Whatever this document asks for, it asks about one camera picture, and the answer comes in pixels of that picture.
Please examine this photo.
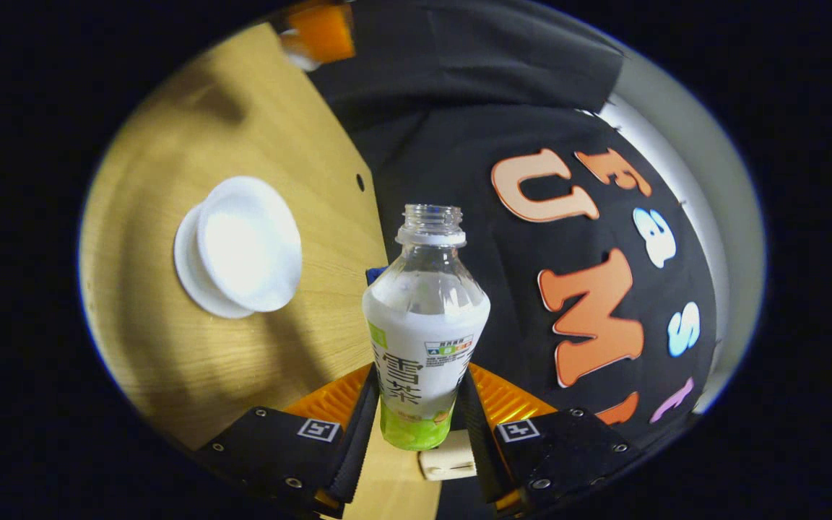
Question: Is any white toaster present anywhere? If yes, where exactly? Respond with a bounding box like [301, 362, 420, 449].
[417, 430, 477, 482]

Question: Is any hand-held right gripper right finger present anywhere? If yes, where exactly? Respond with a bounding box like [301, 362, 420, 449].
[457, 363, 644, 515]

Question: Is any white teacup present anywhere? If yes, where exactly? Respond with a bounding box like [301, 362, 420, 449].
[196, 175, 303, 313]

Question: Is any clear water bottle white label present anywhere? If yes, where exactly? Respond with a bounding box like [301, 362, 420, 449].
[362, 204, 492, 452]

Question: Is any black backdrop cloth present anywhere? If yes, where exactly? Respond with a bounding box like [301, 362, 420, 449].
[308, 0, 722, 520]

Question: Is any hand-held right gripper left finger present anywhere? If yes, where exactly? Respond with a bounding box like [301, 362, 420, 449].
[196, 363, 381, 519]

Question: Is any white teacup lid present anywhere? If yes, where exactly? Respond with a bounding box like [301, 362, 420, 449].
[279, 29, 324, 72]

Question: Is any white saucer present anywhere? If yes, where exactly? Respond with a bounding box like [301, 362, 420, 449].
[173, 202, 258, 320]

